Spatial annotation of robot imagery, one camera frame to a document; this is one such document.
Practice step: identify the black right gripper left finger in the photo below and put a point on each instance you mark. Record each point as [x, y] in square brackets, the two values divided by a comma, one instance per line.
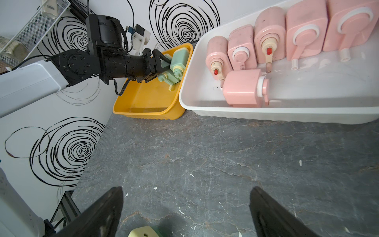
[101, 219]

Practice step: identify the clear bottle on shelf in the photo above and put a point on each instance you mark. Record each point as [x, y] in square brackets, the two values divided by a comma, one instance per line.
[13, 49]

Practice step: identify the white plastic storage tray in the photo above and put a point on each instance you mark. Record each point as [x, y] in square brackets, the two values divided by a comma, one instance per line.
[323, 89]

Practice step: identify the glass jar on shelf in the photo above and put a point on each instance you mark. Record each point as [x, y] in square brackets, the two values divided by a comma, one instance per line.
[49, 8]

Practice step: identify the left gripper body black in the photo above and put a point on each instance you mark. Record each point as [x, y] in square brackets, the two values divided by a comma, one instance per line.
[106, 43]

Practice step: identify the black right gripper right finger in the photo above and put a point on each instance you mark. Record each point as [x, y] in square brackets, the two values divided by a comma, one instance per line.
[272, 220]

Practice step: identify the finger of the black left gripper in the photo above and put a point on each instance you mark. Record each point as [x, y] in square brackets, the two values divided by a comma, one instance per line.
[162, 60]
[146, 75]

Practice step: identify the yellow plastic storage tray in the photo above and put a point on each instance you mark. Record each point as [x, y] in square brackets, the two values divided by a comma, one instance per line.
[152, 100]

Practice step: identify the white wire wall shelf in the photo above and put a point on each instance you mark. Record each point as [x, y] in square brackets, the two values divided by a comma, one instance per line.
[33, 32]

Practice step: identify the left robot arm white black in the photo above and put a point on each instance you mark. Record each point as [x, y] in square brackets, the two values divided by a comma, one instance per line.
[24, 85]

